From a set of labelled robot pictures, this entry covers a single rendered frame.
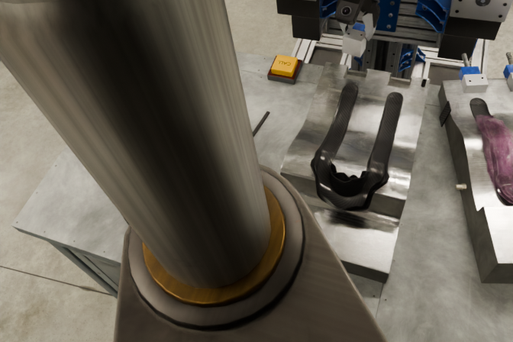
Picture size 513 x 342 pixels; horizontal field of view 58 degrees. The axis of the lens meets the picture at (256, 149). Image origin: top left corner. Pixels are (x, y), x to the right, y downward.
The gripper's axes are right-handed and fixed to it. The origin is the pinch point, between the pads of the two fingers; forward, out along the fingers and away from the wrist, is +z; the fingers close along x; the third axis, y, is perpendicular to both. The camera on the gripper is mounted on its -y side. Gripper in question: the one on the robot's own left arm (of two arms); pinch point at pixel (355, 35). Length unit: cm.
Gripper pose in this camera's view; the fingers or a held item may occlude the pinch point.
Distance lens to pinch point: 121.6
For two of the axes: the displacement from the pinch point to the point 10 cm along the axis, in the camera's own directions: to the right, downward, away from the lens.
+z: 1.2, 5.7, 8.2
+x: -8.6, -3.5, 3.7
